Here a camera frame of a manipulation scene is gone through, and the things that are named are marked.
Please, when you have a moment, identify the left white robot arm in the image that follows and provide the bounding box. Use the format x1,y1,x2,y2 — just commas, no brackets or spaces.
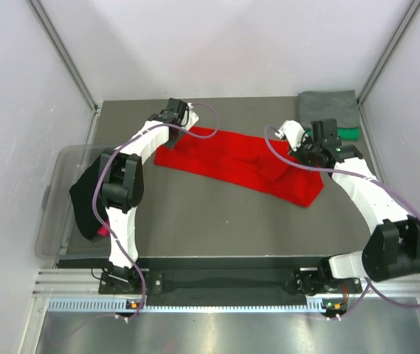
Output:
94,98,199,294

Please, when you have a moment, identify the grey slotted cable duct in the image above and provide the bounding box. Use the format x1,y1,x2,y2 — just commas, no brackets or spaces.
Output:
47,296,347,313

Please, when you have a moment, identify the clear plastic bin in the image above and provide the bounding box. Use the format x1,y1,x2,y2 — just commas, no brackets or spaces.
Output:
35,144,111,260

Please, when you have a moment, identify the pink t shirt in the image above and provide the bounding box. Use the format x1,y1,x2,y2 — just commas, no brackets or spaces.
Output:
97,226,109,237

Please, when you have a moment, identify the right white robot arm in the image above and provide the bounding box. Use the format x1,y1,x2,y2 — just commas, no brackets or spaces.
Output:
280,119,420,292

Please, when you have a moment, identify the red t shirt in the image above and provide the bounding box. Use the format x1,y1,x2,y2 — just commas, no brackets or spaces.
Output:
154,131,324,208

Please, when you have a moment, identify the left aluminium frame post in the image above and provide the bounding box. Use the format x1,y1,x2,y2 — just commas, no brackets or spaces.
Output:
27,0,102,111

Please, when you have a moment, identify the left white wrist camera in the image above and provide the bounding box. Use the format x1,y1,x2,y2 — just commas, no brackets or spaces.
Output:
182,103,199,131

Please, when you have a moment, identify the folded green t shirt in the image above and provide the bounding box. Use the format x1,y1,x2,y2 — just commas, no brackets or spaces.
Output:
324,127,360,142

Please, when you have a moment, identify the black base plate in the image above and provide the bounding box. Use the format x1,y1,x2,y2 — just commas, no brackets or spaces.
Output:
99,267,362,296

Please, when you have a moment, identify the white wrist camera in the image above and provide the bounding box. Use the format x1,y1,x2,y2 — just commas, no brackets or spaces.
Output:
182,103,199,131
275,120,305,151

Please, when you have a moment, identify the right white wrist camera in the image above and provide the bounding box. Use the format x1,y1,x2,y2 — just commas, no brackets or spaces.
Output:
275,120,305,151

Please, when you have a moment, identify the right aluminium frame post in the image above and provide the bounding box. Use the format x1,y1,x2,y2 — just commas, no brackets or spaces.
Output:
357,0,420,106

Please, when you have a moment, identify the black t shirt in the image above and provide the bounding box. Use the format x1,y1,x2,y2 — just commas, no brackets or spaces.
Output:
69,158,103,242

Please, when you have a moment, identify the folded grey t shirt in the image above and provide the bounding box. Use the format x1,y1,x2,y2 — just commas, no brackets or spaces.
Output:
297,90,360,128

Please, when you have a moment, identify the aluminium frame post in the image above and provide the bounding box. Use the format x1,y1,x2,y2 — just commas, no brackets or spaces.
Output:
27,0,102,111
357,0,420,106

